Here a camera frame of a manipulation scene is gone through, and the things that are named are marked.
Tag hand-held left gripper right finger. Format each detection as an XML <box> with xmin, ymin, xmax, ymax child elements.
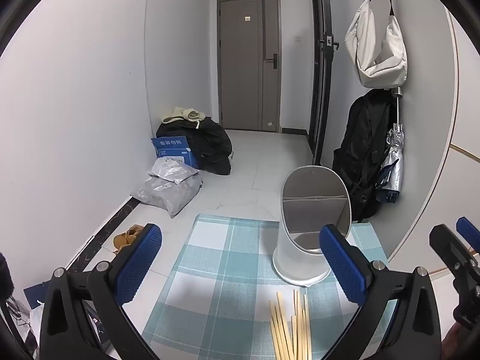
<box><xmin>319</xmin><ymin>224</ymin><xmax>443</xmax><ymax>360</ymax></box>

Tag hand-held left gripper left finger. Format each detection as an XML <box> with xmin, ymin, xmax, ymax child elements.
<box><xmin>38</xmin><ymin>223</ymin><xmax>163</xmax><ymax>360</ymax></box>

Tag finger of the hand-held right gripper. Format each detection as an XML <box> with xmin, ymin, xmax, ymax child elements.
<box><xmin>456</xmin><ymin>217</ymin><xmax>480</xmax><ymax>252</ymax></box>
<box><xmin>429</xmin><ymin>224</ymin><xmax>480</xmax><ymax>331</ymax></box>

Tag white utensil holder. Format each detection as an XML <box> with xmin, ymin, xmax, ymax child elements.
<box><xmin>272</xmin><ymin>165</ymin><xmax>352</xmax><ymax>285</ymax></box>

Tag bundle of wooden chopsticks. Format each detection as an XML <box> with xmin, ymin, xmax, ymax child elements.
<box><xmin>269</xmin><ymin>290</ymin><xmax>313</xmax><ymax>360</ymax></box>

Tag white shoulder bag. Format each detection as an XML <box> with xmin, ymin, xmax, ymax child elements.
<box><xmin>344</xmin><ymin>0</ymin><xmax>408</xmax><ymax>90</ymax></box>

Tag brown shoe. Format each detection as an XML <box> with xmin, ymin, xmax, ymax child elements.
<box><xmin>113</xmin><ymin>224</ymin><xmax>146</xmax><ymax>253</ymax></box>

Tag teal plaid tablecloth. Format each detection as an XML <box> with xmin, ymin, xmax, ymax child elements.
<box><xmin>142</xmin><ymin>214</ymin><xmax>398</xmax><ymax>360</ymax></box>

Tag large grey plastic parcel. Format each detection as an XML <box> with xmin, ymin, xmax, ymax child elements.
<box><xmin>130</xmin><ymin>175</ymin><xmax>204</xmax><ymax>219</ymax></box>

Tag silver folding umbrella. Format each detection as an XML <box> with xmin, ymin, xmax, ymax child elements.
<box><xmin>377</xmin><ymin>86</ymin><xmax>406</xmax><ymax>204</ymax></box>

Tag small grey plastic parcel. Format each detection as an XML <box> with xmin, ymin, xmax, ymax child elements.
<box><xmin>148</xmin><ymin>157</ymin><xmax>200</xmax><ymax>185</ymax></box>

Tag dark blue box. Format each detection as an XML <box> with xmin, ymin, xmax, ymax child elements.
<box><xmin>23</xmin><ymin>280</ymin><xmax>51</xmax><ymax>308</ymax></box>

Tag black hanging jacket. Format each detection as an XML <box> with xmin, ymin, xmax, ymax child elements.
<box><xmin>332</xmin><ymin>89</ymin><xmax>399</xmax><ymax>223</ymax></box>

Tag white plastic bag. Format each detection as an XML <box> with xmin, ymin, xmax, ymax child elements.
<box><xmin>28</xmin><ymin>302</ymin><xmax>44</xmax><ymax>349</ymax></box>

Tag blue cardboard box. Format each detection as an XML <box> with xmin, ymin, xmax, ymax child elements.
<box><xmin>151</xmin><ymin>135</ymin><xmax>200</xmax><ymax>169</ymax></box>

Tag black bag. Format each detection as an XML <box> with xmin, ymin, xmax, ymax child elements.
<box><xmin>155</xmin><ymin>117</ymin><xmax>234</xmax><ymax>176</ymax></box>

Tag beige cloth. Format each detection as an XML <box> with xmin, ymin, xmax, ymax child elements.
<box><xmin>162</xmin><ymin>106</ymin><xmax>205</xmax><ymax>131</ymax></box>

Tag grey entrance door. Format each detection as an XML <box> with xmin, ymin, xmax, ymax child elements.
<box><xmin>217</xmin><ymin>0</ymin><xmax>282</xmax><ymax>133</ymax></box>

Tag tangled black cable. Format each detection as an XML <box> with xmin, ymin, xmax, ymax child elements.
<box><xmin>0</xmin><ymin>294</ymin><xmax>31</xmax><ymax>331</ymax></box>

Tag black door with handle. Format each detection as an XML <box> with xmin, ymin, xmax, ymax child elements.
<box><xmin>307</xmin><ymin>0</ymin><xmax>340</xmax><ymax>166</ymax></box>

